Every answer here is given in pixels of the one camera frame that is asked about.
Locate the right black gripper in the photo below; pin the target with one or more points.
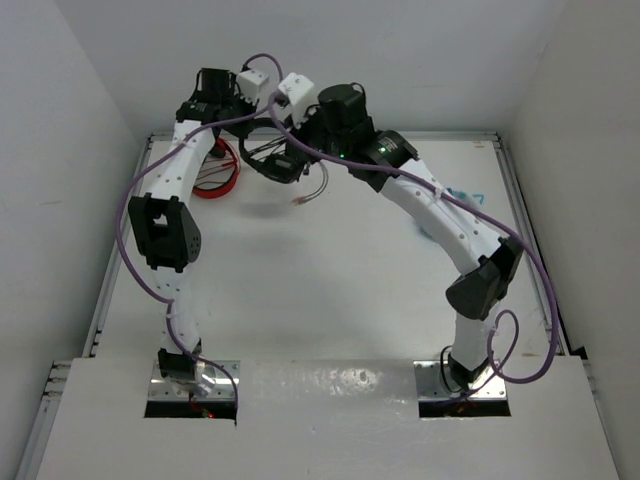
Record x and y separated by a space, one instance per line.
301 130

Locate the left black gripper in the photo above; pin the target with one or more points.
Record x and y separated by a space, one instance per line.
233 95

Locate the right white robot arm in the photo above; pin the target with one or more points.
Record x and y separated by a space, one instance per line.
486 261

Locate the metal base plate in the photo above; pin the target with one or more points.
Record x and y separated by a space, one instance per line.
434 384
210 385

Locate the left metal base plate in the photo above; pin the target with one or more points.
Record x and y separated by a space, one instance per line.
210 385

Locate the black wired headphones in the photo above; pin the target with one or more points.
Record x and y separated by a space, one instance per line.
277 161

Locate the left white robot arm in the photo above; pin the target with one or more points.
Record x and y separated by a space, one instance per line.
164 229

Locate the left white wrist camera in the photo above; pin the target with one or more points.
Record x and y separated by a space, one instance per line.
252 83

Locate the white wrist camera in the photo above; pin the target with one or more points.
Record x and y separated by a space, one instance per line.
252 83
300 93

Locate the teal cat ear headphones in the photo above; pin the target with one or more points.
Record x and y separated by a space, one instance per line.
474 201

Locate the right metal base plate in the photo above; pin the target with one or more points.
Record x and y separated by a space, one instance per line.
434 384

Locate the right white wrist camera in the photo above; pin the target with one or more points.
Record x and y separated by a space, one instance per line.
300 93

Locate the red headphones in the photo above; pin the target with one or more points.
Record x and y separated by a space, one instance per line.
219 172

